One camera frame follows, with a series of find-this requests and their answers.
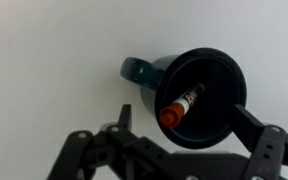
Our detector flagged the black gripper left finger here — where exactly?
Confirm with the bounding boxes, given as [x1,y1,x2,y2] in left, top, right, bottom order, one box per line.
[47,103,202,180]

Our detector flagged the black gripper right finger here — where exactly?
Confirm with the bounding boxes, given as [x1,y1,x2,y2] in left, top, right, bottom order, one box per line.
[231,104,288,180]

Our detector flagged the marker with red cap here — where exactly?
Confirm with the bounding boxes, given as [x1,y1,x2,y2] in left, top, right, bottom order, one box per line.
[158,82,206,129]

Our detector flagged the dark teal mug with logo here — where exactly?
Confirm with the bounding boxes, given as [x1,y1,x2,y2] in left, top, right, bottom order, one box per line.
[119,47,248,150]

